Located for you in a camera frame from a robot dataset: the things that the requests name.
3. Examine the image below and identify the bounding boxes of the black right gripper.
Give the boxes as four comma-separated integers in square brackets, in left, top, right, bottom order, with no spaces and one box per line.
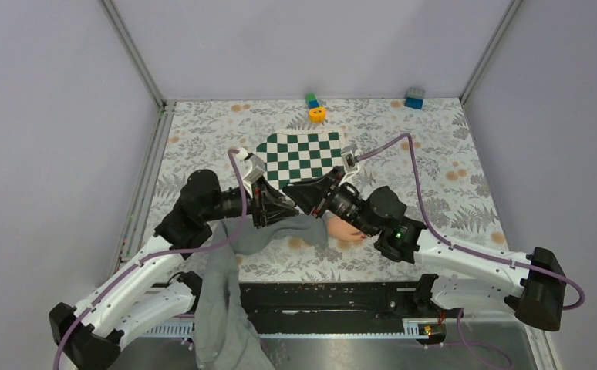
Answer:
[282,166,379,239]

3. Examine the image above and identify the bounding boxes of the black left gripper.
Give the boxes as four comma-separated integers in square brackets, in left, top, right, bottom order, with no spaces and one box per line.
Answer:
[203,175,299,228]

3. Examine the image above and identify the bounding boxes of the grey sleeved forearm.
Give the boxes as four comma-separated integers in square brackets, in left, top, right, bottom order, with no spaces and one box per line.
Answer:
[193,214,329,370]

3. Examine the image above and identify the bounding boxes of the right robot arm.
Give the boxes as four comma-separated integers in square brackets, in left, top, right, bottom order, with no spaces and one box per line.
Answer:
[282,166,567,331]

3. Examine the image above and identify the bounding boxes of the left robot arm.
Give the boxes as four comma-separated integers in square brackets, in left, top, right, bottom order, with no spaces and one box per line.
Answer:
[49,169,298,369]

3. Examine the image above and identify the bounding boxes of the person's hand with painted nails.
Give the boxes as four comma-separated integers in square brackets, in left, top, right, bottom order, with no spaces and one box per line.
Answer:
[325,216,366,241]

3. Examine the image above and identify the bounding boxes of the green white chess mat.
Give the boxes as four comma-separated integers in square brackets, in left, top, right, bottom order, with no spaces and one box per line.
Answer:
[255,131,342,190]

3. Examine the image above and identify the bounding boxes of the yellow toy block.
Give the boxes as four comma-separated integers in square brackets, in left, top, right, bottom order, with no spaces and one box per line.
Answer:
[309,106,326,123]

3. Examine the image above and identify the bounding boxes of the green blue toy block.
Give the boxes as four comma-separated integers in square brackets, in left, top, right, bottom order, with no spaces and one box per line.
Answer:
[305,92,321,110]

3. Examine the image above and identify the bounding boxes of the floral tablecloth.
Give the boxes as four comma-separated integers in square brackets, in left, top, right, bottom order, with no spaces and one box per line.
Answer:
[144,98,508,282]

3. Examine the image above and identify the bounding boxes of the blue grey toy block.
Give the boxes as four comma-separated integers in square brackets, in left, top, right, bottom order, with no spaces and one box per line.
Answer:
[404,87,425,110]

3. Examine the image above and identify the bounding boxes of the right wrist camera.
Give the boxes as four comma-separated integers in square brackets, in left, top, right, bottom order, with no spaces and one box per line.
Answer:
[340,144,359,173]

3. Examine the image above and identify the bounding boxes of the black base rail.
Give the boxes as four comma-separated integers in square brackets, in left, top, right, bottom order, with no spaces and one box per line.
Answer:
[175,279,484,338]

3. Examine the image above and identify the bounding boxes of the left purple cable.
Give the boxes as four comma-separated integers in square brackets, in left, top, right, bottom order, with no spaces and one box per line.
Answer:
[52,148,249,370]

